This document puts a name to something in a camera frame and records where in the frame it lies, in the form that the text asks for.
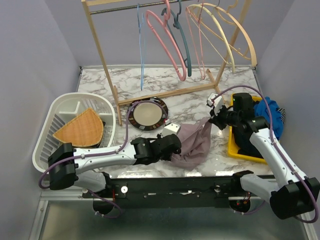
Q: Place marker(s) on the blue garment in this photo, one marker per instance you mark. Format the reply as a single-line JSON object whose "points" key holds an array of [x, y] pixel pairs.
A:
{"points": [[260, 109]]}

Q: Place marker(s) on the wooden curved hanger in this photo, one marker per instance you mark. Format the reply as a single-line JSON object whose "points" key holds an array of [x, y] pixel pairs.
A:
{"points": [[250, 53]]}

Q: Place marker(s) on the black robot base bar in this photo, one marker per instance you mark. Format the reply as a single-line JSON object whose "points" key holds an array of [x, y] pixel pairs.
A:
{"points": [[170, 192]]}

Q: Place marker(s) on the light blue wire hanger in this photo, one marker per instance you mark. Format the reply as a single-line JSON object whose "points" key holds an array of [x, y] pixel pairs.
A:
{"points": [[142, 44]]}

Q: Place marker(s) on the mauve tank top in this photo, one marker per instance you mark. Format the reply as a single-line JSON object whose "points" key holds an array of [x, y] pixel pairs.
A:
{"points": [[195, 144]]}

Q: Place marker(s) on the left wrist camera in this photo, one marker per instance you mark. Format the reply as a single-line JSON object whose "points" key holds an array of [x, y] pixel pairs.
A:
{"points": [[171, 128]]}

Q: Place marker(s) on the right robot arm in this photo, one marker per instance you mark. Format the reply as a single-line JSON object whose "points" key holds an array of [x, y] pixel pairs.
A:
{"points": [[293, 193]]}

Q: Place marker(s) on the striped black white garment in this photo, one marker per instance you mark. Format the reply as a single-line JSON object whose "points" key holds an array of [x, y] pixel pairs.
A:
{"points": [[282, 113]]}

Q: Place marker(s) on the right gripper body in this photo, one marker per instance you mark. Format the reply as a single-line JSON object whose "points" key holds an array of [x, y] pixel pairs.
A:
{"points": [[224, 117]]}

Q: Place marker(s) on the cream plastic hanger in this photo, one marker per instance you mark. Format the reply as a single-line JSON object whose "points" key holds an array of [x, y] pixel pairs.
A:
{"points": [[222, 30]]}

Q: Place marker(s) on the dark navy garment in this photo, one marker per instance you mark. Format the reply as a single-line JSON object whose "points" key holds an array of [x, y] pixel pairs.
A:
{"points": [[242, 140]]}

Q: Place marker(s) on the woven wicker fan tray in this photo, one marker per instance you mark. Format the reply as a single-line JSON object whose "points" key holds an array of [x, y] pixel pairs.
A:
{"points": [[85, 130]]}

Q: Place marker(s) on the white plastic dish rack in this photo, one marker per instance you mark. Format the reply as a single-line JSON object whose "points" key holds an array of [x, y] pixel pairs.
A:
{"points": [[62, 110]]}

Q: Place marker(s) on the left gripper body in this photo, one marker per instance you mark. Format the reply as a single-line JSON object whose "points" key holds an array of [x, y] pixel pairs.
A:
{"points": [[168, 158]]}

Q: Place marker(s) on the dark rimmed ceramic plate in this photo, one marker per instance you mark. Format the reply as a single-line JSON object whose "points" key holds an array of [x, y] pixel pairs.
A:
{"points": [[147, 116]]}

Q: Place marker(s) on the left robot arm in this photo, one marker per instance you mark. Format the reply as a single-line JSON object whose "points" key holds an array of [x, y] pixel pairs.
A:
{"points": [[69, 166]]}

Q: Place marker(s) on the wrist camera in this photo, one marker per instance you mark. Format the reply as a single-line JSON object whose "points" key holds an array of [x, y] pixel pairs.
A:
{"points": [[171, 128], [215, 102]]}

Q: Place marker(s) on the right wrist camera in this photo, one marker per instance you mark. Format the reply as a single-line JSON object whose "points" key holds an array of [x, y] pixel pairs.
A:
{"points": [[215, 102]]}

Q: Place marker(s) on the thin pink hanger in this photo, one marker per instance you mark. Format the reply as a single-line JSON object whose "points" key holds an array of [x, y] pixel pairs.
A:
{"points": [[197, 45]]}

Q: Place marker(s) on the teal plastic hanger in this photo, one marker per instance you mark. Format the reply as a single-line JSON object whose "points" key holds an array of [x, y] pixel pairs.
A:
{"points": [[176, 24]]}

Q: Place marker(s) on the yellow plastic bin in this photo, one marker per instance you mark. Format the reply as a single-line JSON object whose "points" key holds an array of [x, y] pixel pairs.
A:
{"points": [[237, 150]]}

